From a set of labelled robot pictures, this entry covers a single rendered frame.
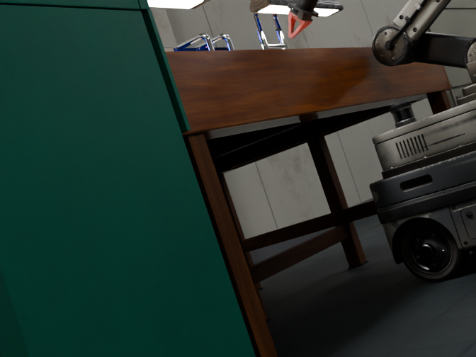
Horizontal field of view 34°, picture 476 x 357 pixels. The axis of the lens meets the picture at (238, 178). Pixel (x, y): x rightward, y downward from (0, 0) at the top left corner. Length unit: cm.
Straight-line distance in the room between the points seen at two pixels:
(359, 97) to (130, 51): 106
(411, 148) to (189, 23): 340
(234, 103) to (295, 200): 402
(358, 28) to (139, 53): 601
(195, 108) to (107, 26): 30
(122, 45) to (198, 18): 414
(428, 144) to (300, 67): 46
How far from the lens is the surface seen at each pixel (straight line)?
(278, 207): 564
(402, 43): 252
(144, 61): 157
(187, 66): 174
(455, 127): 231
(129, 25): 158
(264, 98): 195
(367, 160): 685
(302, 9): 241
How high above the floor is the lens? 40
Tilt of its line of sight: 2 degrees up
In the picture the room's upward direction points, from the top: 19 degrees counter-clockwise
